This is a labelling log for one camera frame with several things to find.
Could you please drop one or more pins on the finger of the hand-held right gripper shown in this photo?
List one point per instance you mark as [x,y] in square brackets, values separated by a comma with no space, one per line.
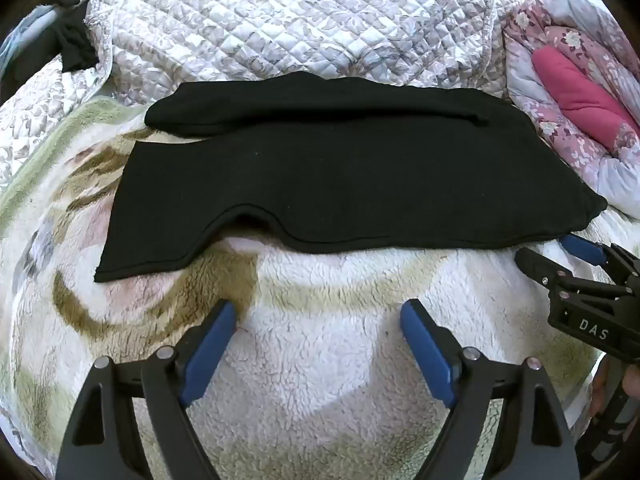
[542,272]
[582,250]

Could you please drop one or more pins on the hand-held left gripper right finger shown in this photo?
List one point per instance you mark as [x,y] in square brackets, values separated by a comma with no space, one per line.
[425,345]

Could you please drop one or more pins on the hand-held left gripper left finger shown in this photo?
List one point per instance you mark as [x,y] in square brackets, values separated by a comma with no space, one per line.
[210,350]

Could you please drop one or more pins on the black pants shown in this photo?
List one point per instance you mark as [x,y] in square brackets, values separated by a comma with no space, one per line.
[350,185]

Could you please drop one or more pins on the person's right hand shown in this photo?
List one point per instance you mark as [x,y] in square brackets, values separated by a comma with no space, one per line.
[605,385]

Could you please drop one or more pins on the floral fleece blanket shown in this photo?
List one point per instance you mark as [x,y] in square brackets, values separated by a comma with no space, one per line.
[325,310]

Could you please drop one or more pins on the pink floral comforter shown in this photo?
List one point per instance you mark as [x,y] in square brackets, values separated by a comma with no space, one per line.
[575,130]

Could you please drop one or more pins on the pink pillow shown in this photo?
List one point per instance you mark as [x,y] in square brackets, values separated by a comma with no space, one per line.
[580,90]

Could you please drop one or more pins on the dark clothes pile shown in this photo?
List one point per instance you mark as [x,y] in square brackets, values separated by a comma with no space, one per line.
[75,45]

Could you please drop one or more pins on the quilted beige bedspread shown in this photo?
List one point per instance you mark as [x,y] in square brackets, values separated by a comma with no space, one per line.
[275,20]

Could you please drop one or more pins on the light blue cloth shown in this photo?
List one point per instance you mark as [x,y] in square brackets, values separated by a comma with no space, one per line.
[20,35]

